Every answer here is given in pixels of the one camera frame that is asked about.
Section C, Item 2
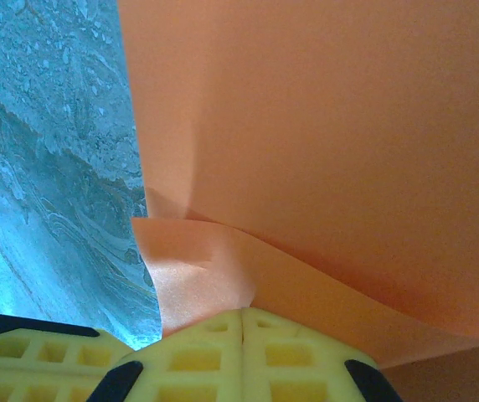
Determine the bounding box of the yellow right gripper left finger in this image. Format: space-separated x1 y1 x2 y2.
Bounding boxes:
91 308 244 402

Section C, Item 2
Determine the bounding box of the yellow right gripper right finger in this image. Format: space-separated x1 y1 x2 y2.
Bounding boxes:
242 307 404 402

